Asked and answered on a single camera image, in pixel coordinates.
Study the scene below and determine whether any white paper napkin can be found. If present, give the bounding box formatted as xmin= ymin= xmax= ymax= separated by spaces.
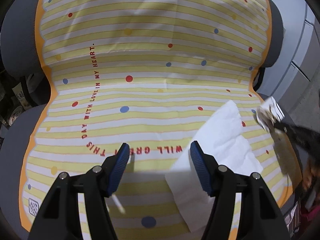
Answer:
xmin=164 ymin=100 xmax=264 ymax=234

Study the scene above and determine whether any white printed wrapper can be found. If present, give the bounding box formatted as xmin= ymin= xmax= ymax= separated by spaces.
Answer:
xmin=255 ymin=96 xmax=285 ymax=133

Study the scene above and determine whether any person's right hand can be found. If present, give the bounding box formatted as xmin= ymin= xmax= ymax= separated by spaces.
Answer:
xmin=302 ymin=160 xmax=319 ymax=191

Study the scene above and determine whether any white cotton swab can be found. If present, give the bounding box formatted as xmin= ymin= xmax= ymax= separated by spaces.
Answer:
xmin=111 ymin=194 xmax=126 ymax=214

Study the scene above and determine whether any yellow striped dotted cloth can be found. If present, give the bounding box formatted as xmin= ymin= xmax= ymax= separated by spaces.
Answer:
xmin=19 ymin=0 xmax=293 ymax=239

